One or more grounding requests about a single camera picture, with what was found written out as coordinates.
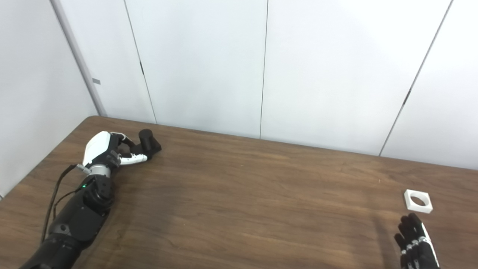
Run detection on white and black right hand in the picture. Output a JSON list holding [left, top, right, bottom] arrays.
[[394, 213, 441, 269]]

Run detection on black peg with square base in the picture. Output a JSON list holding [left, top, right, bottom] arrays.
[[129, 129, 162, 155]]

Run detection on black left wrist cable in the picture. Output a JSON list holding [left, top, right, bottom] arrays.
[[40, 164, 81, 243]]

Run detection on white and black left hand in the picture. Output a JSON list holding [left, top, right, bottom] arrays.
[[81, 131, 149, 168]]

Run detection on white square piece with hole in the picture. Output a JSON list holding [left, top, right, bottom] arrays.
[[403, 189, 434, 214]]

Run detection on grey wall corner post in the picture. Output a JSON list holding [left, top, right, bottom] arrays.
[[50, 0, 108, 117]]

